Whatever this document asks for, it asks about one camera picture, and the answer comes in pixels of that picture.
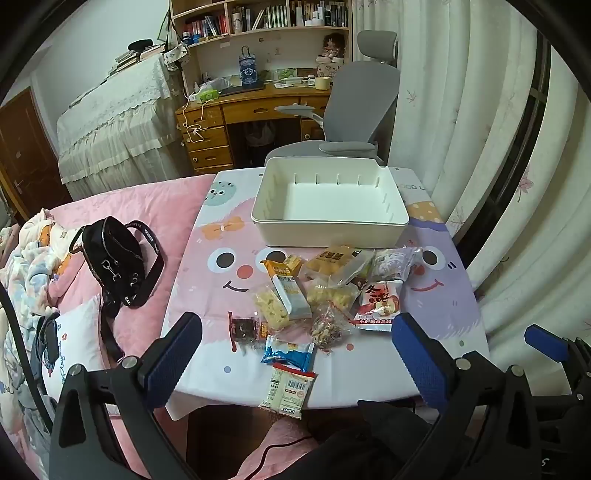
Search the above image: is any dark window frame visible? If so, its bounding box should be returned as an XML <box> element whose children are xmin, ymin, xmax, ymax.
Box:
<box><xmin>455</xmin><ymin>34</ymin><xmax>555</xmax><ymax>278</ymax></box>

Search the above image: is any white red clear packet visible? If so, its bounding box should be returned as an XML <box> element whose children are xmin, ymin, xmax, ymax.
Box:
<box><xmin>370</xmin><ymin>247</ymin><xmax>423</xmax><ymax>283</ymax></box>

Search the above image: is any pink blanket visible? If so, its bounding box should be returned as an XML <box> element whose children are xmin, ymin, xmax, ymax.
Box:
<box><xmin>46</xmin><ymin>174</ymin><xmax>319</xmax><ymax>480</ymax></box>

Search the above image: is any white cable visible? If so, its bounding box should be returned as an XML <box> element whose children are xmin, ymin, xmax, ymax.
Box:
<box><xmin>178</xmin><ymin>99</ymin><xmax>208</xmax><ymax>145</ymax></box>

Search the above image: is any stack of books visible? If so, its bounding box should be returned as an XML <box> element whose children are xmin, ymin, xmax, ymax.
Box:
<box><xmin>107</xmin><ymin>45</ymin><xmax>163</xmax><ymax>78</ymax></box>

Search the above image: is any floral pouch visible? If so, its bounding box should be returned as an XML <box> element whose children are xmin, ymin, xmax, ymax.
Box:
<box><xmin>159</xmin><ymin>44</ymin><xmax>192</xmax><ymax>71</ymax></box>

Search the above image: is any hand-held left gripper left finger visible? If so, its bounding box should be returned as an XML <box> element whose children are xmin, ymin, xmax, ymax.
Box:
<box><xmin>48</xmin><ymin>311</ymin><xmax>204</xmax><ymax>480</ymax></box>

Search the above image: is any pale yellow snack packet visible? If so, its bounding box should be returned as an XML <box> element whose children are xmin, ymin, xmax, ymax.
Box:
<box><xmin>257</xmin><ymin>363</ymin><xmax>319</xmax><ymax>420</ymax></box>

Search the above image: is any wooden desk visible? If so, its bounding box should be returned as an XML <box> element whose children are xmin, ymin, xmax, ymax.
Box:
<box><xmin>175</xmin><ymin>82</ymin><xmax>333</xmax><ymax>175</ymax></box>

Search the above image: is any wooden bookshelf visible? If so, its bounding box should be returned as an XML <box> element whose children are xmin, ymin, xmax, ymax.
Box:
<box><xmin>168</xmin><ymin>0</ymin><xmax>354</xmax><ymax>86</ymax></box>

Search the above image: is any person's dark clothing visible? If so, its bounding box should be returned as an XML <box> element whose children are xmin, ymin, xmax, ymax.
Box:
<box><xmin>295</xmin><ymin>399</ymin><xmax>462</xmax><ymax>480</ymax></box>

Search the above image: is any thin black cable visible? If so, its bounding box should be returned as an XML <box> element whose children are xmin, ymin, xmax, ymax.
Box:
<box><xmin>240</xmin><ymin>436</ymin><xmax>319</xmax><ymax>480</ymax></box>

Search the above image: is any brown wooden door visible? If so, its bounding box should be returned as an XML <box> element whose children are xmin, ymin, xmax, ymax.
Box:
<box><xmin>0</xmin><ymin>87</ymin><xmax>72</xmax><ymax>222</ymax></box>

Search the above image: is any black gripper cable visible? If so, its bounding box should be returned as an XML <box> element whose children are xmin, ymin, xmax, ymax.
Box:
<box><xmin>0</xmin><ymin>281</ymin><xmax>61</xmax><ymax>418</ymax></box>

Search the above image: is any clear orange cake packet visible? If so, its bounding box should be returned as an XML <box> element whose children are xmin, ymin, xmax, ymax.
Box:
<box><xmin>301</xmin><ymin>246</ymin><xmax>372</xmax><ymax>288</ymax></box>

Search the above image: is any small black device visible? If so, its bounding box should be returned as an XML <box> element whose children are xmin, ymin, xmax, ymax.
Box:
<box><xmin>37</xmin><ymin>316</ymin><xmax>62</xmax><ymax>365</ymax></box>

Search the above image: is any blue paper bag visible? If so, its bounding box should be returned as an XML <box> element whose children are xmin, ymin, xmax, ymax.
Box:
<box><xmin>238</xmin><ymin>45</ymin><xmax>258</xmax><ymax>88</ymax></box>

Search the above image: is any clear rice crisp packet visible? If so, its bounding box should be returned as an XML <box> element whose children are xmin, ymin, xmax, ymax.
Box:
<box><xmin>250</xmin><ymin>285</ymin><xmax>293</xmax><ymax>332</ymax></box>

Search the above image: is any row of books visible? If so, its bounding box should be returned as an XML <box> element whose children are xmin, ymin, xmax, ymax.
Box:
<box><xmin>182</xmin><ymin>0</ymin><xmax>349</xmax><ymax>38</ymax></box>

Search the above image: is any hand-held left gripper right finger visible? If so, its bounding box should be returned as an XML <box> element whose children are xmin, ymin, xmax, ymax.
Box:
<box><xmin>392</xmin><ymin>312</ymin><xmax>541</xmax><ymax>480</ymax></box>

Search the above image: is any white blue long snack packet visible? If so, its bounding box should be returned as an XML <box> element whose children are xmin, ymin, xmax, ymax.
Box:
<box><xmin>271</xmin><ymin>274</ymin><xmax>313</xmax><ymax>319</ymax></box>

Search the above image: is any grey office chair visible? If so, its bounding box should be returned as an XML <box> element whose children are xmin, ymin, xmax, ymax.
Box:
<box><xmin>264</xmin><ymin>30</ymin><xmax>402</xmax><ymax>168</ymax></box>

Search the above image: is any black shoulder bag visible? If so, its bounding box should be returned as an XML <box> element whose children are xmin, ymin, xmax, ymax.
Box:
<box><xmin>68</xmin><ymin>216</ymin><xmax>165</xmax><ymax>365</ymax></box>

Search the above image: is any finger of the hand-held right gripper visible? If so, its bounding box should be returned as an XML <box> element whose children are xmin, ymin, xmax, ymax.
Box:
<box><xmin>525</xmin><ymin>324</ymin><xmax>571</xmax><ymax>365</ymax></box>

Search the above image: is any clear popcorn snack packet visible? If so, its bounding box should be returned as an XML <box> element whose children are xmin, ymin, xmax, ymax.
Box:
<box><xmin>306</xmin><ymin>282</ymin><xmax>360</xmax><ymax>317</ymax></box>

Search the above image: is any red white snack packet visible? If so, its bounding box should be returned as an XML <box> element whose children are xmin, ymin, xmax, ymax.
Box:
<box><xmin>353</xmin><ymin>280</ymin><xmax>404</xmax><ymax>332</ymax></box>

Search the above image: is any dark brown snack packet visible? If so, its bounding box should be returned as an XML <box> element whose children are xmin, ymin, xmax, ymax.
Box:
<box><xmin>227</xmin><ymin>311</ymin><xmax>260</xmax><ymax>355</ymax></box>

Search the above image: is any doll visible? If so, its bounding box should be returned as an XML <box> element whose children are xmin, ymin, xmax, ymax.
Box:
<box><xmin>318</xmin><ymin>33</ymin><xmax>347</xmax><ymax>63</ymax></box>

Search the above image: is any white plastic storage box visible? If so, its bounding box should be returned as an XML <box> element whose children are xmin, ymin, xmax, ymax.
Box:
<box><xmin>250</xmin><ymin>157</ymin><xmax>411</xmax><ymax>247</ymax></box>

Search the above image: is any trash bin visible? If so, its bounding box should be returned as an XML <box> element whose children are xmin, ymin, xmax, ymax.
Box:
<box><xmin>244</xmin><ymin>121</ymin><xmax>274</xmax><ymax>147</ymax></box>

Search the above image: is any clear mixed nuts packet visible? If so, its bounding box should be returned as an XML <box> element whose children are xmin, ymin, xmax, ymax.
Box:
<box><xmin>310</xmin><ymin>302</ymin><xmax>354</xmax><ymax>356</ymax></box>

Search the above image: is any white floral curtain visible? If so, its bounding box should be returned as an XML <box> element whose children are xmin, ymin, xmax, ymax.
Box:
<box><xmin>351</xmin><ymin>0</ymin><xmax>591</xmax><ymax>398</ymax></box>

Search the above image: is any cartoon printed fleece blanket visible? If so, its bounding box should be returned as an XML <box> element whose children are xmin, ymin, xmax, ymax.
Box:
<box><xmin>0</xmin><ymin>208</ymin><xmax>84</xmax><ymax>444</ymax></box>

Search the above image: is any black notebook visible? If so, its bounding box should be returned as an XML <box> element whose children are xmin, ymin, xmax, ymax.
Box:
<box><xmin>221</xmin><ymin>82</ymin><xmax>266</xmax><ymax>96</ymax></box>

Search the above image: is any cream lace furniture cover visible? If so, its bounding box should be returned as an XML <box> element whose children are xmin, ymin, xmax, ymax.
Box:
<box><xmin>56</xmin><ymin>55</ymin><xmax>185</xmax><ymax>200</ymax></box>

